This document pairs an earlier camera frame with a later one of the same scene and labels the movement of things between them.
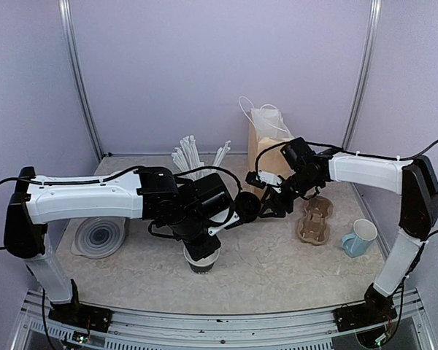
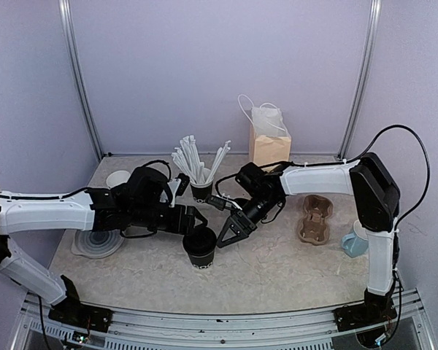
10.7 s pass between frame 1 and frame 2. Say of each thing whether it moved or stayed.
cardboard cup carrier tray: stayed
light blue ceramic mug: stayed
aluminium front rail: stayed
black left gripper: moved
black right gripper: moved
